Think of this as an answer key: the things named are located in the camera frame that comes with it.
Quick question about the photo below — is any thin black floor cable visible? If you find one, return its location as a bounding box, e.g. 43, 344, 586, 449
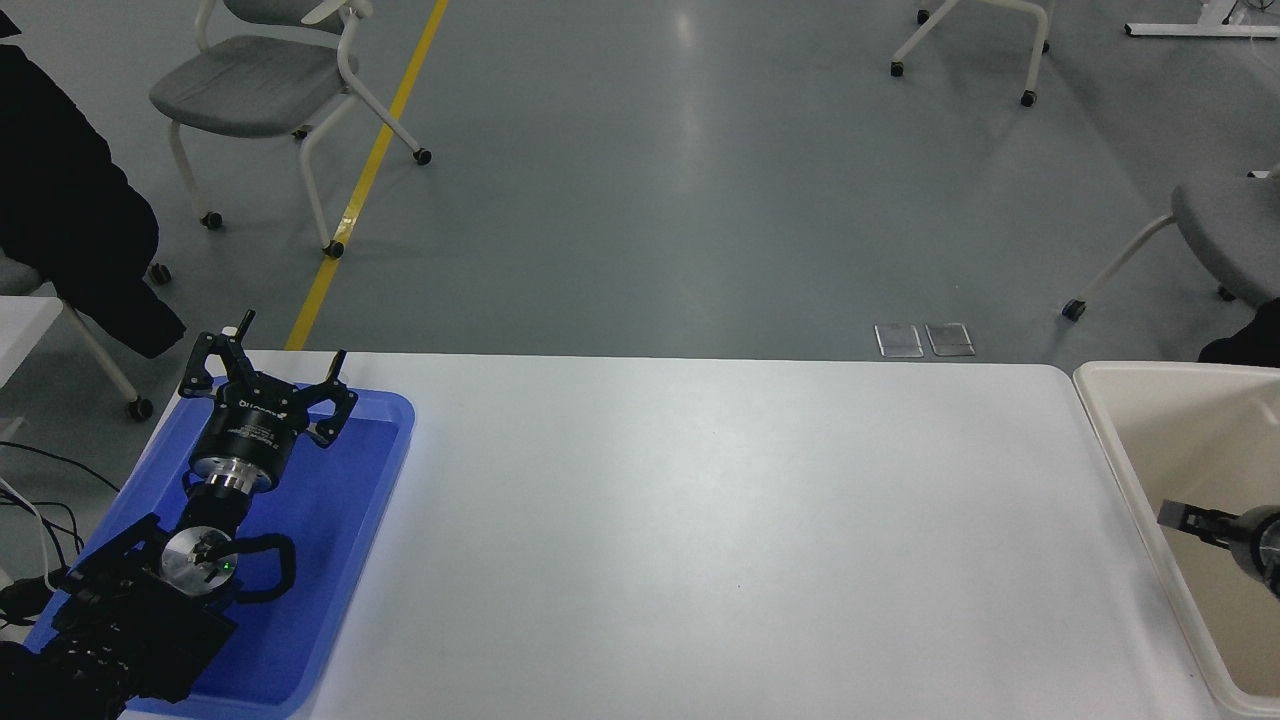
0, 441, 121, 493

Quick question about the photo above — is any seated person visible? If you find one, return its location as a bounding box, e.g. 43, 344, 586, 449
0, 8, 187, 361

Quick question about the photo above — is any blue plastic tray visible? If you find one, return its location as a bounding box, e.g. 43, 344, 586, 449
22, 378, 416, 719

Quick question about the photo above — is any white leg chair under person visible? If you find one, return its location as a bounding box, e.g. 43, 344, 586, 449
0, 255, 173, 421

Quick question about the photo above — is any black cable bundle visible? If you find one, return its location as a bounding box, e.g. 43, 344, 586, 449
0, 498, 89, 576

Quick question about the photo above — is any white frame chair on casters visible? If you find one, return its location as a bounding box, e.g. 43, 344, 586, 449
890, 0, 1053, 108

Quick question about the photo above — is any grey seat white frame chair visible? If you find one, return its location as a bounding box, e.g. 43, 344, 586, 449
148, 0, 433, 261

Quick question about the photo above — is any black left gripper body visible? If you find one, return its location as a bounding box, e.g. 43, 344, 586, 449
192, 378, 313, 471

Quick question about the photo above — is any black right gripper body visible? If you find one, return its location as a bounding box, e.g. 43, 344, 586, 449
1238, 506, 1269, 583

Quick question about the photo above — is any large pale plastic bin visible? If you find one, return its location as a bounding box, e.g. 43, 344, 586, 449
1072, 360, 1280, 719

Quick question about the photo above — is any grey round seat chair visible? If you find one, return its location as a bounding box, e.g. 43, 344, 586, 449
1062, 160, 1280, 323

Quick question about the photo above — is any white desk base bar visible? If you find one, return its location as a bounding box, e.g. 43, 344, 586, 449
1125, 0, 1280, 39

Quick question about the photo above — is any white cable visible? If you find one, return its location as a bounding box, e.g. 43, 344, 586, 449
0, 476, 56, 593

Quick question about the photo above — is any standing person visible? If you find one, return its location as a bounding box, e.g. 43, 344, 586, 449
1197, 298, 1280, 367

